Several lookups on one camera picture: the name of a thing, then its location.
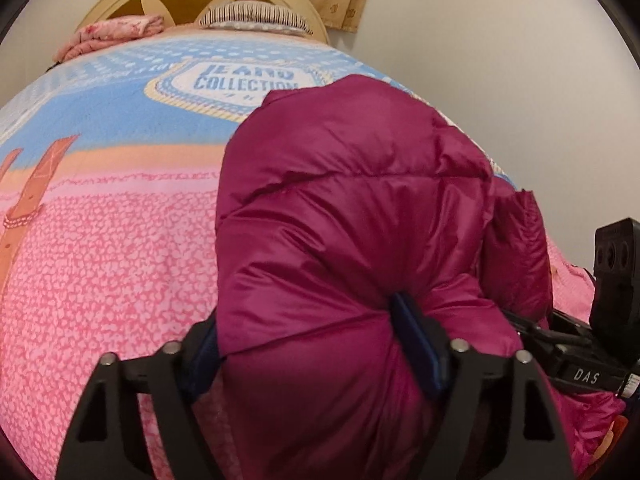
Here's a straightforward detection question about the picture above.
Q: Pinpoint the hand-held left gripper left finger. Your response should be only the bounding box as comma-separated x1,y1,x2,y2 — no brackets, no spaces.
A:
55,317,226,480

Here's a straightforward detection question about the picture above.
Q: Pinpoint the magenta puffer jacket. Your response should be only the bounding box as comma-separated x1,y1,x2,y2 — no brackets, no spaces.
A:
192,74,626,480

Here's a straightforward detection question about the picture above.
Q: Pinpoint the pink and blue printed blanket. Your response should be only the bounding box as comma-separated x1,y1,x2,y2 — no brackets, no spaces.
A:
0,25,621,480

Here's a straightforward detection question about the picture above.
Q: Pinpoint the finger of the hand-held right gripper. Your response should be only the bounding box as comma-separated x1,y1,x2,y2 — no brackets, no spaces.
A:
502,310,596,357

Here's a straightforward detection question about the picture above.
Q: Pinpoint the pink floral folded quilt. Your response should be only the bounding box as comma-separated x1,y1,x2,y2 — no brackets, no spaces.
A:
52,14,165,63

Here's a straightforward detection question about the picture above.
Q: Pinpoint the striped grey pillow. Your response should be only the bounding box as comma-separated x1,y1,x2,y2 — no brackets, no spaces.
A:
195,1,313,37

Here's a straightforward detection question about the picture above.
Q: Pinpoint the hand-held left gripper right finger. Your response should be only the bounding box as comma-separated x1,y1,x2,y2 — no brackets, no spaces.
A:
390,291,576,480

